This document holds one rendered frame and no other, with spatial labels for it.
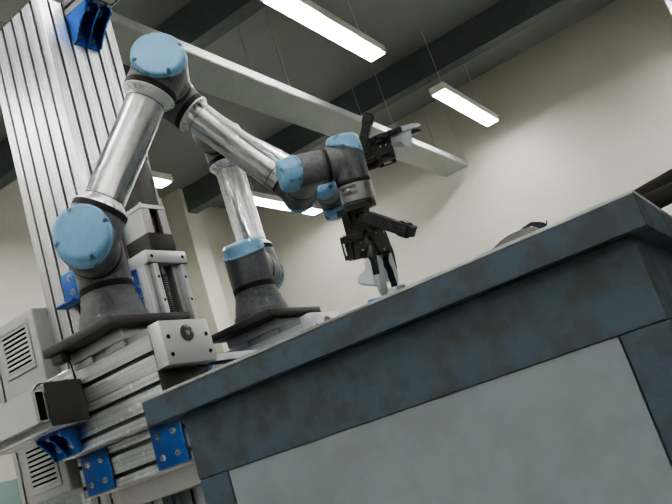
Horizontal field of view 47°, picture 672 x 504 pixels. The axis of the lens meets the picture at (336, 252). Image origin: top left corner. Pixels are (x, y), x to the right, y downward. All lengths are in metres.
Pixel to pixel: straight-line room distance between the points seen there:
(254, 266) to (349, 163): 0.52
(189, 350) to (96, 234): 0.29
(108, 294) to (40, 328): 0.45
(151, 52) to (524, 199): 7.67
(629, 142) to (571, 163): 0.64
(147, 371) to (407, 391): 0.77
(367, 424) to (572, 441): 0.24
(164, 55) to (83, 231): 0.42
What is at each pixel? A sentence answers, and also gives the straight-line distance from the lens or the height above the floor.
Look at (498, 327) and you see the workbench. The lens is 0.87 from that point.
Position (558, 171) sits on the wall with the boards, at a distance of 9.09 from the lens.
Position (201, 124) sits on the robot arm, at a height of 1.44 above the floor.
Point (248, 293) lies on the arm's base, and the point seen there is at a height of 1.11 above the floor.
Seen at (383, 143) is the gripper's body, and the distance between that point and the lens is 2.26.
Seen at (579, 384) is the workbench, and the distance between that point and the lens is 0.85.
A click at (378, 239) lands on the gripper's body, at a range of 1.66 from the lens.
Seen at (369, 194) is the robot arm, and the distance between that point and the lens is 1.67.
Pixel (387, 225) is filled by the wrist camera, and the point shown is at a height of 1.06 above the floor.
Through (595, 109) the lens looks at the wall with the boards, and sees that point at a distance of 9.12.
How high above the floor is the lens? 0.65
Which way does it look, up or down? 14 degrees up
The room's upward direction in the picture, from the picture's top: 18 degrees counter-clockwise
